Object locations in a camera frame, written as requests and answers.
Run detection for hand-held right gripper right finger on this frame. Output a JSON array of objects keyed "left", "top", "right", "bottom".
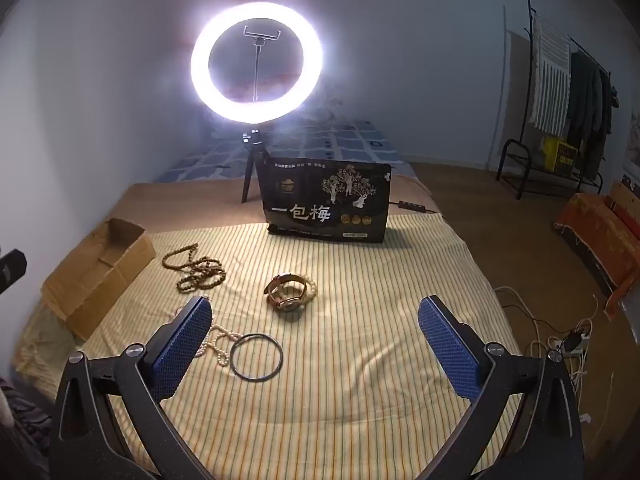
[{"left": 417, "top": 295, "right": 586, "bottom": 480}]

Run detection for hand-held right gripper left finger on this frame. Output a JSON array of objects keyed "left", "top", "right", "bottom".
[{"left": 50, "top": 295, "right": 216, "bottom": 480}]

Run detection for white pearl necklace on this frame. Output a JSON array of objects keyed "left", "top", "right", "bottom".
[{"left": 192, "top": 324, "right": 246, "bottom": 368}]

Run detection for thin dark bangle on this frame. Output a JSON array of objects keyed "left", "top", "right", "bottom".
[{"left": 230, "top": 332, "right": 284, "bottom": 385}]

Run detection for brown cardboard box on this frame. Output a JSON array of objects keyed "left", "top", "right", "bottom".
[{"left": 41, "top": 217, "right": 157, "bottom": 342}]

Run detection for leather strap wristwatch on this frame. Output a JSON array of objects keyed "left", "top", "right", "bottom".
[{"left": 264, "top": 272, "right": 307, "bottom": 314}]

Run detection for yellow striped bed sheet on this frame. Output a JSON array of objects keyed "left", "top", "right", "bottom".
[{"left": 15, "top": 210, "right": 531, "bottom": 480}]

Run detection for power strip with charger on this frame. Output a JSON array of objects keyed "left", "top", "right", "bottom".
[{"left": 547, "top": 327, "right": 591, "bottom": 356}]

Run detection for striped purple clothing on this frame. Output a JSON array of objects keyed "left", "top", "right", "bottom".
[{"left": 0, "top": 375, "right": 51, "bottom": 480}]

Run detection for black tripod stand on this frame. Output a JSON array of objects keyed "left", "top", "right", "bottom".
[{"left": 241, "top": 130, "right": 273, "bottom": 204}]

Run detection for orange cloth covered bench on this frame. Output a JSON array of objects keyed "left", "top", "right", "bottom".
[{"left": 554, "top": 192, "right": 640, "bottom": 318}]

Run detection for black printed snack bag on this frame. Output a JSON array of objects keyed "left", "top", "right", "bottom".
[{"left": 261, "top": 157, "right": 393, "bottom": 245}]

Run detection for black clothes rack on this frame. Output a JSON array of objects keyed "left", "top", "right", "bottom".
[{"left": 495, "top": 0, "right": 618, "bottom": 200}]

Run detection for yellow box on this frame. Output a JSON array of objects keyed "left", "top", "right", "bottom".
[{"left": 542, "top": 135, "right": 581, "bottom": 177}]

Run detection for blue patterned bed sheet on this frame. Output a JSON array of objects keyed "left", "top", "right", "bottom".
[{"left": 152, "top": 119, "right": 401, "bottom": 184}]

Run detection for dark hanging clothes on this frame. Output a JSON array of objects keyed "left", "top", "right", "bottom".
[{"left": 567, "top": 50, "right": 620, "bottom": 178}]

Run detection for white striped hanging garment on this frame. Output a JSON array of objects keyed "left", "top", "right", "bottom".
[{"left": 530, "top": 12, "right": 572, "bottom": 133}]

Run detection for phone holder clamp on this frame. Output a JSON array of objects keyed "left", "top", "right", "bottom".
[{"left": 243, "top": 25, "right": 281, "bottom": 103}]

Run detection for brown wooden bead necklace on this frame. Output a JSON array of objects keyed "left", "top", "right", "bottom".
[{"left": 161, "top": 245, "right": 227, "bottom": 292}]

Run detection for white power strip with cables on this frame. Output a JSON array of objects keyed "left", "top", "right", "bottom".
[{"left": 492, "top": 285, "right": 616, "bottom": 431}]

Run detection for black inline cable switch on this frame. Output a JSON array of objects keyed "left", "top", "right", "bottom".
[{"left": 397, "top": 200, "right": 441, "bottom": 216}]

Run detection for round ring light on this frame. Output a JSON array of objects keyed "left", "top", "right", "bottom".
[{"left": 190, "top": 2, "right": 326, "bottom": 123}]

